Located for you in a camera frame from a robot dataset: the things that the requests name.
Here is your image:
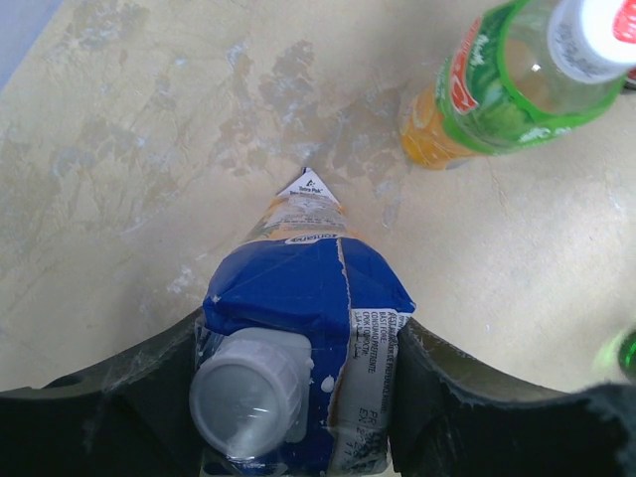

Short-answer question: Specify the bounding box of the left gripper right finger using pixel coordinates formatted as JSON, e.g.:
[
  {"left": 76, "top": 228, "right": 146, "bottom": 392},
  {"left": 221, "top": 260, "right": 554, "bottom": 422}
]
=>
[{"left": 390, "top": 319, "right": 635, "bottom": 476}]

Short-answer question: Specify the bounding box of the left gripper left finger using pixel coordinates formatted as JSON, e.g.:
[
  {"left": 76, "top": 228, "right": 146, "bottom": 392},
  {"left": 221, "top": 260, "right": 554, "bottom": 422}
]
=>
[{"left": 1, "top": 310, "right": 204, "bottom": 476}]

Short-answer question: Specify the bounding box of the blue juice carton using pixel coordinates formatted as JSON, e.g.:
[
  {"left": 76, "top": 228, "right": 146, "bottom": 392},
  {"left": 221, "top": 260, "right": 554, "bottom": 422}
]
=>
[{"left": 189, "top": 168, "right": 415, "bottom": 476}]

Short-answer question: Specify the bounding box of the green orange juice bottle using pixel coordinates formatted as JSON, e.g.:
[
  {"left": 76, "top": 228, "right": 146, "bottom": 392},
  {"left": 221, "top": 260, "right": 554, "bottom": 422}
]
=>
[{"left": 399, "top": 1, "right": 635, "bottom": 170}]

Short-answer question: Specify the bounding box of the cola glass bottle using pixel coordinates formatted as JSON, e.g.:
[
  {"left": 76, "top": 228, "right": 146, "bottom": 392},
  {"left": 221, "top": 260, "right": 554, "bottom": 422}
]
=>
[{"left": 624, "top": 69, "right": 636, "bottom": 91}]

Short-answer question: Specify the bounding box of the right green glass bottle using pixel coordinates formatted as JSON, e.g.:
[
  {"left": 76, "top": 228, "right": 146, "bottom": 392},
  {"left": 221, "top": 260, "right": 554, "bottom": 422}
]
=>
[{"left": 604, "top": 327, "right": 636, "bottom": 384}]

